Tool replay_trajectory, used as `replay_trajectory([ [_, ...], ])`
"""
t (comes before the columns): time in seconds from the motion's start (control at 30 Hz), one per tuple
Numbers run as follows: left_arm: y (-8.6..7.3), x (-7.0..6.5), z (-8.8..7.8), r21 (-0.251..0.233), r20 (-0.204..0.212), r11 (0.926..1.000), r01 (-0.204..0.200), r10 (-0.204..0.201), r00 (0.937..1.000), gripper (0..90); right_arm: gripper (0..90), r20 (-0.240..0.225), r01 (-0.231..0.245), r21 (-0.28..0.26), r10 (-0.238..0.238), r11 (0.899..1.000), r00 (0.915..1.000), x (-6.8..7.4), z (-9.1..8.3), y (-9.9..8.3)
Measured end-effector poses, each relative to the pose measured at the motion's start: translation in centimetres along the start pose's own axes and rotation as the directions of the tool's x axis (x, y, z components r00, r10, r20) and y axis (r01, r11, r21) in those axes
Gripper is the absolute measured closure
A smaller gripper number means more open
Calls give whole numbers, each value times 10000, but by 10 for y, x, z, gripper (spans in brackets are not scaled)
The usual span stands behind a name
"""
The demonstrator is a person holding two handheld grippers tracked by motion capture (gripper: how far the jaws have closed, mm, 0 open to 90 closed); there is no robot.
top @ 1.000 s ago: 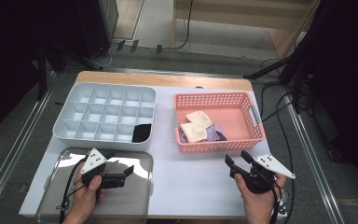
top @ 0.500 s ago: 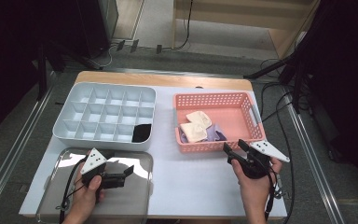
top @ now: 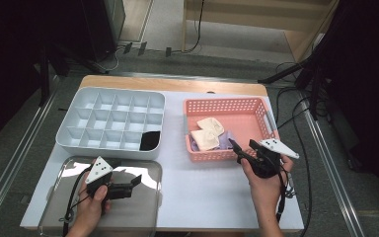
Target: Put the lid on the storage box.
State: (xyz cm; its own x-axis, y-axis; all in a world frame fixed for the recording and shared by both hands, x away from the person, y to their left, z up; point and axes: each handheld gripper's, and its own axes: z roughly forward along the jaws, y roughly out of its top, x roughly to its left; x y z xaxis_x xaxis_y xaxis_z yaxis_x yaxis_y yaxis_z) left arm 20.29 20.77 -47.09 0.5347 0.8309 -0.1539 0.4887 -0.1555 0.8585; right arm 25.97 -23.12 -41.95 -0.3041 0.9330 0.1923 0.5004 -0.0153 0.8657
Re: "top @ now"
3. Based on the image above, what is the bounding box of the person's left hand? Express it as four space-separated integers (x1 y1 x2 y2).
68 178 112 232

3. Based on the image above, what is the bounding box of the light wooden cabinet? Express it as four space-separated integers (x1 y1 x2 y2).
181 0 341 63

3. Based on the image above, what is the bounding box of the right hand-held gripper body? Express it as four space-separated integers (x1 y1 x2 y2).
237 137 300 180

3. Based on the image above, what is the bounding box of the person's right hand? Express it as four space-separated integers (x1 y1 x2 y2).
241 155 294 210

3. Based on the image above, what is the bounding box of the grey divided storage box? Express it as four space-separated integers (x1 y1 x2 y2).
54 86 167 162

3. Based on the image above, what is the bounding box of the hand-held gripper cable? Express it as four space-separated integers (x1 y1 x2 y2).
58 164 93 237
274 164 298 223

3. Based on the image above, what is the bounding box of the black tripod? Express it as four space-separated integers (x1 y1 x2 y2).
258 48 330 121

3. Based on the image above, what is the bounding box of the black metal stand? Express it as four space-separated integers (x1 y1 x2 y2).
38 42 112 108

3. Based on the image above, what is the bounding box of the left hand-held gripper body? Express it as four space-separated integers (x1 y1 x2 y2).
84 156 134 201

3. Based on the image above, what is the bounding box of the left hand-held gripper cable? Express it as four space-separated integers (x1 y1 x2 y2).
58 164 93 237

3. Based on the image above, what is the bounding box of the translucent grey box lid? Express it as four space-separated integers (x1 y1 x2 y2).
36 155 163 237

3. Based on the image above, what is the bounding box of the black hanging cable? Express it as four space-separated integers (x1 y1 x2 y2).
171 0 205 54

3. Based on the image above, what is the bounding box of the pink plastic basket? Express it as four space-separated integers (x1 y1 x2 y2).
183 96 282 163

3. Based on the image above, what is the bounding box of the metal floor rail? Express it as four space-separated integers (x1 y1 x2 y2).
0 77 60 228
300 108 366 237

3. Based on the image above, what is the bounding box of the black sock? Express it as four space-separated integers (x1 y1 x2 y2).
139 130 162 152

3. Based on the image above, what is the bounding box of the white floor cable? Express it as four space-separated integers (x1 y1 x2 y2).
100 47 122 73

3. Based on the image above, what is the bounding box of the right hand-held gripper cable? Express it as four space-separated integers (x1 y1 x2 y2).
274 164 298 223

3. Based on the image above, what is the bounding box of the dark metal cabinet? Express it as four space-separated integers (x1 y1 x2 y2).
78 0 126 63

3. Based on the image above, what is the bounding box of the black floor cable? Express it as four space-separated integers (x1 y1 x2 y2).
274 62 314 237

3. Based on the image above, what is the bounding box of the black curtain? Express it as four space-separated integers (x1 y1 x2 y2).
0 0 87 152
319 0 379 211

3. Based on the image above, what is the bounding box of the cream sock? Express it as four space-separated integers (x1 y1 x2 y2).
196 117 226 137
190 128 221 152

